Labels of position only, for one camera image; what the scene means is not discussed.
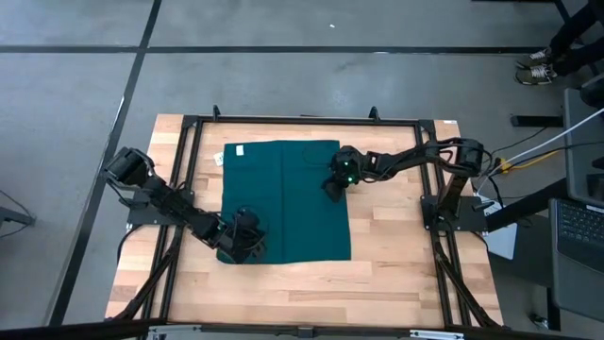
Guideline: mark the black metal crossbar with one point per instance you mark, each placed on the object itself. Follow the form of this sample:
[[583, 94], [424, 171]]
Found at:
[[94, 329]]

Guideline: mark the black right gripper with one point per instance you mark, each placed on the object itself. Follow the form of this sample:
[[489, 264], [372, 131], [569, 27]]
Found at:
[[348, 166]]

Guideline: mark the black table foot bar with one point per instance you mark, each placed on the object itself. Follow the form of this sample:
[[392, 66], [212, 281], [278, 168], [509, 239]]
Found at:
[[537, 121]]

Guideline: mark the silver bracket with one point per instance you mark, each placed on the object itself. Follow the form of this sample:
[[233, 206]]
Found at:
[[436, 334]]

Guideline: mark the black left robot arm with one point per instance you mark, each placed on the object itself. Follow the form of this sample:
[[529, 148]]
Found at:
[[174, 203]]

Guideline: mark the grey stand foot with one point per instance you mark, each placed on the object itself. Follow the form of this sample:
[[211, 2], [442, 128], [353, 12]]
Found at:
[[14, 217]]

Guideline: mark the white paper sheet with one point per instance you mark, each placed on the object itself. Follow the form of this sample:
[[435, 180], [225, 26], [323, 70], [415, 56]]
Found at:
[[501, 241]]

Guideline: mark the dark laptop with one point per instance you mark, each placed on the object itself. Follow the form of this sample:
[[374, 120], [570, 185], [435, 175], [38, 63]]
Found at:
[[578, 231]]

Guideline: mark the black metal table frame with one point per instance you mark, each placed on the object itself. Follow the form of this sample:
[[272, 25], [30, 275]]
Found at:
[[307, 120]]

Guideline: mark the person's leg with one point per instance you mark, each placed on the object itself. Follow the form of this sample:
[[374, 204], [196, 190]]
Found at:
[[573, 28], [582, 59]]

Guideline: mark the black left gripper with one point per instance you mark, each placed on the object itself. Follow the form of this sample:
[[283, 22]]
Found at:
[[240, 241]]

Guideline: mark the black slanted table leg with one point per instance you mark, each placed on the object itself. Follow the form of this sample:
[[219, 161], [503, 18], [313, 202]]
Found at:
[[524, 208]]

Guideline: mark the grey side table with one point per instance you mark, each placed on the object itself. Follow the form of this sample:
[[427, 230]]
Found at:
[[578, 293]]

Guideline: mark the green microfiber towel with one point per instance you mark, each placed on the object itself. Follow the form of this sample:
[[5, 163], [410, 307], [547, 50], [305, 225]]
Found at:
[[292, 203]]

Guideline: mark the person's shoe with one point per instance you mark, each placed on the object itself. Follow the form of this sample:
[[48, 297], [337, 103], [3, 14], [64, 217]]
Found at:
[[535, 57], [535, 74]]

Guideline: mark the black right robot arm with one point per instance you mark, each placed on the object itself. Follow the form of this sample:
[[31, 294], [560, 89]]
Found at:
[[410, 160]]

